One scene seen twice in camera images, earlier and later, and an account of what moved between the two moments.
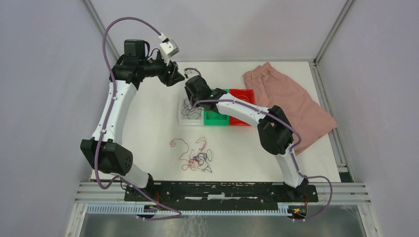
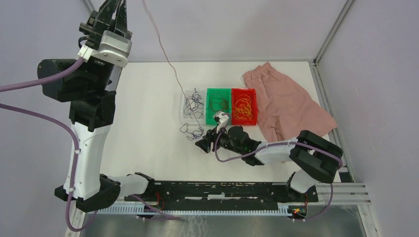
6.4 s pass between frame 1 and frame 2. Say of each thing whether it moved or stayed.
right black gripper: moved
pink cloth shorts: stayed
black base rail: stayed
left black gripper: moved
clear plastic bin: stayed
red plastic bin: stayed
